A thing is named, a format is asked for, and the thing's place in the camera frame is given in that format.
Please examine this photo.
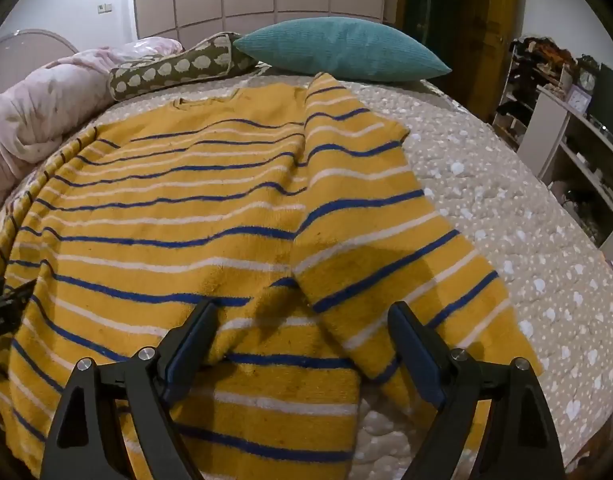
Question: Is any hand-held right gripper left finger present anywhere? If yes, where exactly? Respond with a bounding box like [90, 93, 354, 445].
[39, 301, 220, 480]

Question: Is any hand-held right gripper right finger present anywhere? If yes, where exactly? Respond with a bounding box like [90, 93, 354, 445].
[387, 301, 567, 480]

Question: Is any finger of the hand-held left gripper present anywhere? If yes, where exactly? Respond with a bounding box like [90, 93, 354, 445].
[0, 280, 37, 341]

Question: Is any yellow striped sweater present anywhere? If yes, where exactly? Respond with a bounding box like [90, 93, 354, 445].
[0, 72, 544, 480]

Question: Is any beige dotted bedspread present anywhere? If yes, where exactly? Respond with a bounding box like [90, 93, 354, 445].
[0, 65, 613, 480]

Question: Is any pink floral comforter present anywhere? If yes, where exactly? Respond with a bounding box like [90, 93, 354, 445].
[0, 37, 183, 221]

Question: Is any round pink headboard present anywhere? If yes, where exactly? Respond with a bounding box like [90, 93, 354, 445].
[0, 28, 80, 68]

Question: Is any olive patterned bolster pillow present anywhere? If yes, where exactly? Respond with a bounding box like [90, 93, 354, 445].
[110, 31, 260, 102]

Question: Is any teal pillow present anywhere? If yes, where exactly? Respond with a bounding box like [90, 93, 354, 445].
[233, 17, 453, 83]

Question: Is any dark monitor screen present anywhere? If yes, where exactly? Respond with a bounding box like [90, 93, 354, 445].
[589, 62, 613, 136]

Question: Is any round table clock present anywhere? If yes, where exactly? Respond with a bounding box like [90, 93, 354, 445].
[576, 57, 600, 95]

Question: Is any wooden door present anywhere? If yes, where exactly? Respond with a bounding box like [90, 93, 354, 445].
[401, 0, 529, 123]

